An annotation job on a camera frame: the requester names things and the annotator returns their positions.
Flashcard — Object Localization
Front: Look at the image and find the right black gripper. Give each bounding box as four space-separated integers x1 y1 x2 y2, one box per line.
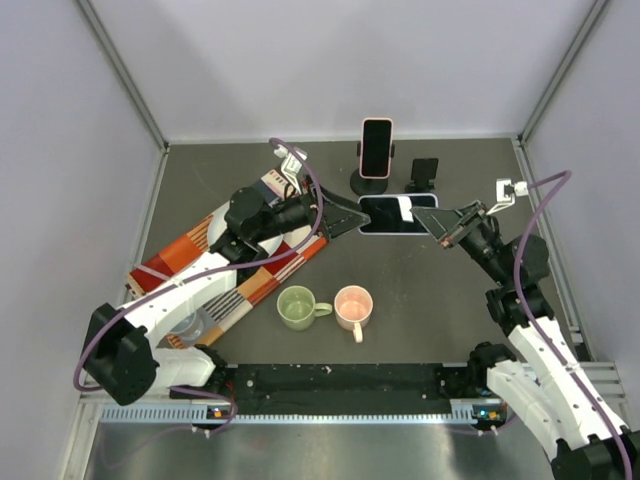
412 199 511 286

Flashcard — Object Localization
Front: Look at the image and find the black round-base phone stand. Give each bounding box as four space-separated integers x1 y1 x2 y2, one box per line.
349 141 395 196

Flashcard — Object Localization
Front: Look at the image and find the black folding phone stand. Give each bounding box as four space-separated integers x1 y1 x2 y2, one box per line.
404 158 439 193

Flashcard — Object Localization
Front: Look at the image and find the pink case smartphone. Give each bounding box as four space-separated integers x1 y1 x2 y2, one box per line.
359 118 393 179

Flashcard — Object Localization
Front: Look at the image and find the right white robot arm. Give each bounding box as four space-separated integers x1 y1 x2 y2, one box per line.
411 201 639 479

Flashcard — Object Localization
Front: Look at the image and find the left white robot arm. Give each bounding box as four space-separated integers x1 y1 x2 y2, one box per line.
78 186 370 406

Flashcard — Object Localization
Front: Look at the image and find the white plate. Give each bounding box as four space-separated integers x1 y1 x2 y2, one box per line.
206 205 284 264

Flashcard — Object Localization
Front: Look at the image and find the pink ceramic mug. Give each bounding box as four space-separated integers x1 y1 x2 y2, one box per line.
333 285 374 344

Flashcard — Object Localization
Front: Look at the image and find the green ceramic mug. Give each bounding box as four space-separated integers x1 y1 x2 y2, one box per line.
276 286 333 332

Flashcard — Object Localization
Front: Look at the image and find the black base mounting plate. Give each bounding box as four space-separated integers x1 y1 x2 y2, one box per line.
169 362 506 416

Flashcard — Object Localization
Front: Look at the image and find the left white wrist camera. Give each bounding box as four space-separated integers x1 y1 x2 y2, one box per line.
274 145 302 194

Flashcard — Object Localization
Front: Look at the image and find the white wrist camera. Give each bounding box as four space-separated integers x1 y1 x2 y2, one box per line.
274 145 302 194
487 179 529 215

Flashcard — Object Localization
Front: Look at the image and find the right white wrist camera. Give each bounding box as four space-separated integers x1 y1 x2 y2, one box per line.
487 179 529 215

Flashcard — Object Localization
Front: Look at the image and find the grey slotted cable duct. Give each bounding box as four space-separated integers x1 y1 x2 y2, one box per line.
100 398 506 425

